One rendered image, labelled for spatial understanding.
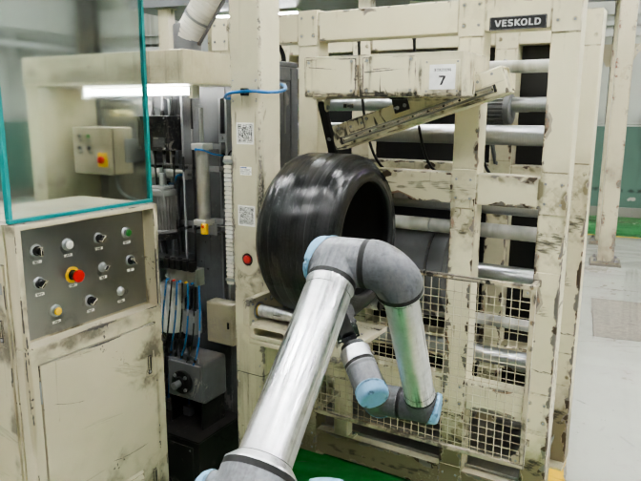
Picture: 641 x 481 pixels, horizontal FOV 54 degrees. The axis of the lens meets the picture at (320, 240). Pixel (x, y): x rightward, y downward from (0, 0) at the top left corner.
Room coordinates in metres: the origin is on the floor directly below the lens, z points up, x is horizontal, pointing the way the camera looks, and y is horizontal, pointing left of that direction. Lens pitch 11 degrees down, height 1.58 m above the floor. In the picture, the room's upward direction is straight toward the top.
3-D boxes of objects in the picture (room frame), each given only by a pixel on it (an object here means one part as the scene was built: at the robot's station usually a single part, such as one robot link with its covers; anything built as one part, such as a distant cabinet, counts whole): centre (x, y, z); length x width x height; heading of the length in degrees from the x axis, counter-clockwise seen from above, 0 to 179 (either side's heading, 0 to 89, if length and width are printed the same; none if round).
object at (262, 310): (2.06, 0.07, 0.90); 0.35 x 0.05 x 0.05; 60
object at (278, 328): (2.07, 0.07, 0.83); 0.36 x 0.09 x 0.06; 60
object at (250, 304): (2.28, 0.15, 0.90); 0.40 x 0.03 x 0.10; 150
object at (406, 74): (2.38, -0.26, 1.71); 0.61 x 0.25 x 0.15; 60
